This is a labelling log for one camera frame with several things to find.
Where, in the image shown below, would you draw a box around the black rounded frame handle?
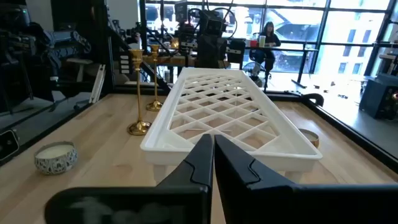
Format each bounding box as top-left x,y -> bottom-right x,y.
300,92 -> 325,107

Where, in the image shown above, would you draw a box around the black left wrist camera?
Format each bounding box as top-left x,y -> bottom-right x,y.
204,17 -> 224,34

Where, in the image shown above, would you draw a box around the small dark box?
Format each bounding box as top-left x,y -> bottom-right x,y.
358,73 -> 398,121

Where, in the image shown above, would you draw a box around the white lattice shelf rack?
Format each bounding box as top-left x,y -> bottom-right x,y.
139,67 -> 323,184

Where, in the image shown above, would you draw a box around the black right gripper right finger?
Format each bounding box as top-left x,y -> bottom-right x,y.
214,135 -> 398,224

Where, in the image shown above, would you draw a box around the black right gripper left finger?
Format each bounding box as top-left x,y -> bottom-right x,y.
44,134 -> 215,224

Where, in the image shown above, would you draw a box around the person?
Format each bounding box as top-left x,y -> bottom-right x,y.
251,21 -> 282,90

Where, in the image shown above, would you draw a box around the tall gold candlestick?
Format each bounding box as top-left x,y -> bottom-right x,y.
145,44 -> 165,112
126,49 -> 152,136

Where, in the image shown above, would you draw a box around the black high table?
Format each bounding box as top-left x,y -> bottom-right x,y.
244,45 -> 320,90

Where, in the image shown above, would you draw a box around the blue white leaf candle tin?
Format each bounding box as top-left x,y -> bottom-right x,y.
33,141 -> 78,175

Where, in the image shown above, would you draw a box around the wooden stool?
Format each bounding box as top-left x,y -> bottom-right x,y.
66,57 -> 94,83

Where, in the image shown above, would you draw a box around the white leaning boards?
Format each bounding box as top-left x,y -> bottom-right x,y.
88,63 -> 107,105

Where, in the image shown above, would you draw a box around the black table-level camera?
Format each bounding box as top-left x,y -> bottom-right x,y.
0,129 -> 20,166

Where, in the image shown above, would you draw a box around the gold mottled candle tin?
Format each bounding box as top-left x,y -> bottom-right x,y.
297,128 -> 320,149

